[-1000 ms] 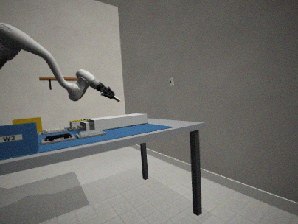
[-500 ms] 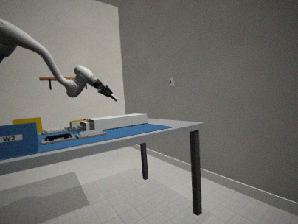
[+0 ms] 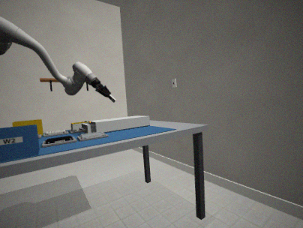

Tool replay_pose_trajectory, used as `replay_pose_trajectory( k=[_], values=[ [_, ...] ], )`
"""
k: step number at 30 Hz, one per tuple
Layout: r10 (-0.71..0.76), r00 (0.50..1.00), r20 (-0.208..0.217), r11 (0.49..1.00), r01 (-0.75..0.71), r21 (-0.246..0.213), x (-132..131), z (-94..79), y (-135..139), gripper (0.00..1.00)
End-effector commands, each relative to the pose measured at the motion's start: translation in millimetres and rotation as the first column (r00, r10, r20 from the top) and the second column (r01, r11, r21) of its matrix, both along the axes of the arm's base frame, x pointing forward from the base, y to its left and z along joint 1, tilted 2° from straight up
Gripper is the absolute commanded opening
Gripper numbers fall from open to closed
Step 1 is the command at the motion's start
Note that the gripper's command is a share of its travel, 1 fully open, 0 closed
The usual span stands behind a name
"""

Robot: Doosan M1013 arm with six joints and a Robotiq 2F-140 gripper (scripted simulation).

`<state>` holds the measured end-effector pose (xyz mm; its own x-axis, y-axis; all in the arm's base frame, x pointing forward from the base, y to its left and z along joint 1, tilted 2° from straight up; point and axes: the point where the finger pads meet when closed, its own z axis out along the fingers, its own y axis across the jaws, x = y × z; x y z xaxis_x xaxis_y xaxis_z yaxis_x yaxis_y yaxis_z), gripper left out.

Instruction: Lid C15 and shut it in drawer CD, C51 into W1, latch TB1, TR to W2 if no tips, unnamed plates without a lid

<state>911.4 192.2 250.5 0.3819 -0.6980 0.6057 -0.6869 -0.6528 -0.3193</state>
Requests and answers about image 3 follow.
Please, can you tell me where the yellow bin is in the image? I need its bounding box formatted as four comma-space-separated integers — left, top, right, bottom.
12, 119, 43, 136

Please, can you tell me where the blue bench mat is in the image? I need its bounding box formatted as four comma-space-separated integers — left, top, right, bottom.
0, 126, 176, 164

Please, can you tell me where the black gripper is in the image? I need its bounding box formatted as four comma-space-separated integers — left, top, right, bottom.
91, 79, 116, 103

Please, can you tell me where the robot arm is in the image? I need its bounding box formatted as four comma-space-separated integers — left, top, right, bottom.
0, 17, 97, 95

